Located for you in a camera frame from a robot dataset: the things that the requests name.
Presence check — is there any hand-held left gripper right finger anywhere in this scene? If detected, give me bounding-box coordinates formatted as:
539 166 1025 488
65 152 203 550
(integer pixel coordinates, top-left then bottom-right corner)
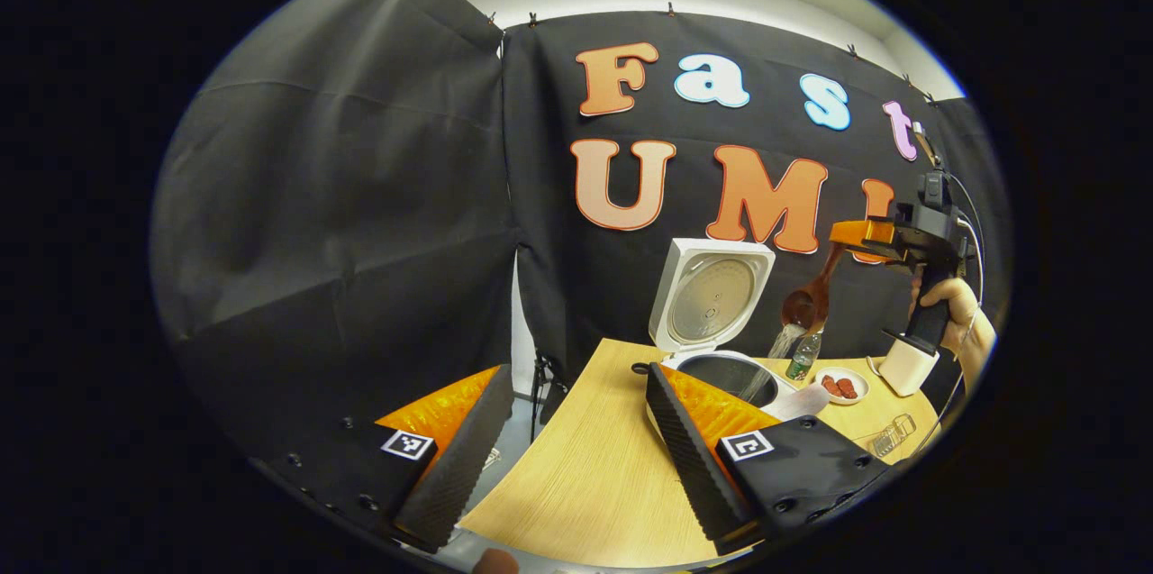
646 362 902 557

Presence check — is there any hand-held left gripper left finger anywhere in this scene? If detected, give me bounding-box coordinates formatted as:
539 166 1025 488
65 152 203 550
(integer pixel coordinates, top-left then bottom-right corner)
252 364 516 554

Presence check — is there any brown wooden spoon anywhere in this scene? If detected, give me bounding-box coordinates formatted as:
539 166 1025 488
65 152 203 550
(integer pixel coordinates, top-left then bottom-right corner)
780 242 848 332

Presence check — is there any small white rice portion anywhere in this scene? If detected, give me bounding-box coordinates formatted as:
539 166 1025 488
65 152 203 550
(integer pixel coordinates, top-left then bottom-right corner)
740 322 807 404

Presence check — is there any white rice cooker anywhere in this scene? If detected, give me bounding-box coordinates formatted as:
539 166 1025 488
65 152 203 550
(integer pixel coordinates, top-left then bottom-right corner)
644 238 831 449

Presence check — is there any black tripod stand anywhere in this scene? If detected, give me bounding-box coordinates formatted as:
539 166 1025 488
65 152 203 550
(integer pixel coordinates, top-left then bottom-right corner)
530 349 567 433

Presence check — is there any clear plastic water bottle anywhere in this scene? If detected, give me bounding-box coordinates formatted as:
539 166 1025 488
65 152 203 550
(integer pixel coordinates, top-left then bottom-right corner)
785 331 822 381

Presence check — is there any small white plate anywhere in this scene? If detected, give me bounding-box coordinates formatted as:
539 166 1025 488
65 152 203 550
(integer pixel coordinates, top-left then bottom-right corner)
813 367 870 405

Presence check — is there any white toaster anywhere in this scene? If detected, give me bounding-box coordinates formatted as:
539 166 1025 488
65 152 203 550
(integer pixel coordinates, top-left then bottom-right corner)
878 335 940 397

